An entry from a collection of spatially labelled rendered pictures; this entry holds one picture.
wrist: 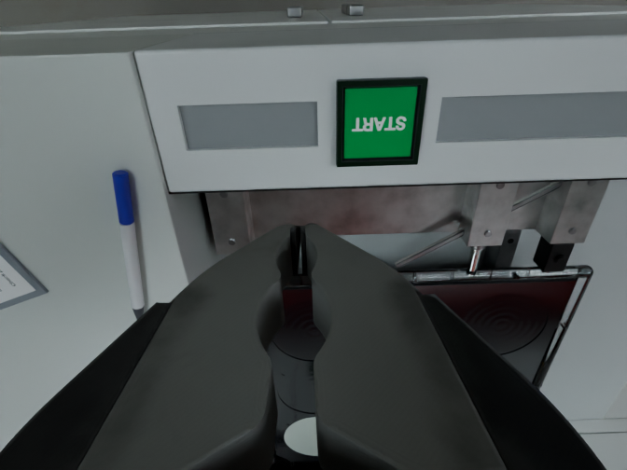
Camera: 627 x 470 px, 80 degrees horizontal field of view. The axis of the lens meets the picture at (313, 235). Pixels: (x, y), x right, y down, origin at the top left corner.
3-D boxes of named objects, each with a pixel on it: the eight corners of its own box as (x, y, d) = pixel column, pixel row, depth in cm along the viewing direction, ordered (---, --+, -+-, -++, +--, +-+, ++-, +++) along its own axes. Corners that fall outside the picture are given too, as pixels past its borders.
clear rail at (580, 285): (506, 451, 60) (509, 461, 59) (496, 451, 60) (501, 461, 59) (590, 261, 40) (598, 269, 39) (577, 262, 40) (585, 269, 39)
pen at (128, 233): (144, 326, 32) (124, 176, 25) (132, 325, 32) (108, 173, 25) (147, 318, 33) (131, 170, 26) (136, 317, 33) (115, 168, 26)
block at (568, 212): (567, 228, 39) (585, 244, 36) (535, 229, 39) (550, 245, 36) (595, 154, 35) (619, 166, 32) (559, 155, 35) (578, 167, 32)
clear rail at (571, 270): (585, 272, 41) (593, 280, 40) (239, 283, 41) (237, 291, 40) (590, 261, 40) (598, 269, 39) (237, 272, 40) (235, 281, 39)
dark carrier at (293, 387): (498, 451, 59) (500, 455, 58) (278, 458, 59) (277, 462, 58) (573, 277, 41) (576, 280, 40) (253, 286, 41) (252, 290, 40)
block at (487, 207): (490, 230, 39) (502, 247, 36) (456, 231, 39) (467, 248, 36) (508, 157, 35) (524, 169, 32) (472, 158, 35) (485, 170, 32)
